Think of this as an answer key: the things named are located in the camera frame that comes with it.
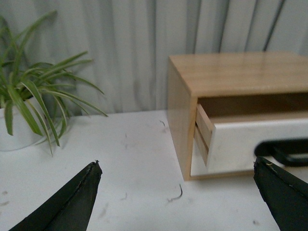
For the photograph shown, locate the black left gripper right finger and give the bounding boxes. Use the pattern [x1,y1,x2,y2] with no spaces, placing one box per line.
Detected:
[254,156,308,231]

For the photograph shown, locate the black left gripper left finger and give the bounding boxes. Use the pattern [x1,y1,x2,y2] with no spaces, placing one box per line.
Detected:
[11,161,103,231]

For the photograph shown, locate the white lower drawer front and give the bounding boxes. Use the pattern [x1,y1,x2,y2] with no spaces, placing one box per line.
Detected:
[190,139,255,177]

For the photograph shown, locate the white front wooden drawer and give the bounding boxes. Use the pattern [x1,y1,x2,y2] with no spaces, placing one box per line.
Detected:
[194,104,308,173]

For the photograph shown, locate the light wooden drawer cabinet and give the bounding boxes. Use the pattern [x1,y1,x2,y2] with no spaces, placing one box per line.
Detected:
[167,51,308,180]

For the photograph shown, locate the white plant pot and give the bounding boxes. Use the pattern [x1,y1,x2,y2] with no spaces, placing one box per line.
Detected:
[0,98,55,151]

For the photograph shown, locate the green spider plant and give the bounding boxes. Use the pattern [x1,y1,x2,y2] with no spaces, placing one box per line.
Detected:
[0,11,101,144]

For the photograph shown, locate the black drawer handle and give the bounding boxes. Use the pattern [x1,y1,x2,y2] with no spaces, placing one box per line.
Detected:
[254,138,308,167]

